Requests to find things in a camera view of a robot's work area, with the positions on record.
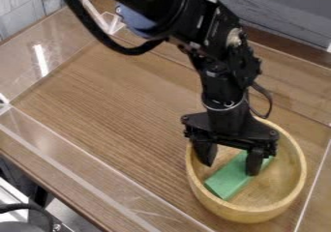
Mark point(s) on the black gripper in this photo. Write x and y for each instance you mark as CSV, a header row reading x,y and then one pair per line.
x,y
231,128

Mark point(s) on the green rectangular block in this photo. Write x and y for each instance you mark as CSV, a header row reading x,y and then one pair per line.
x,y
227,179

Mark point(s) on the brown wooden bowl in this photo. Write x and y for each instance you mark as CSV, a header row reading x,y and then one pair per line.
x,y
272,190

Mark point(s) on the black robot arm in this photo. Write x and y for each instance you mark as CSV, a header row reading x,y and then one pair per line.
x,y
206,32

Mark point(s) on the clear acrylic enclosure wall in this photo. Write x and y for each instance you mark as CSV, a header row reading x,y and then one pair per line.
x,y
89,127

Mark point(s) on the black metal bracket with screw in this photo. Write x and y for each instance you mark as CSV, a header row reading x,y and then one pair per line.
x,y
44,220

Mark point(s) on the clear acrylic corner bracket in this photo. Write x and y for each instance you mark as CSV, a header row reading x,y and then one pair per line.
x,y
108,22

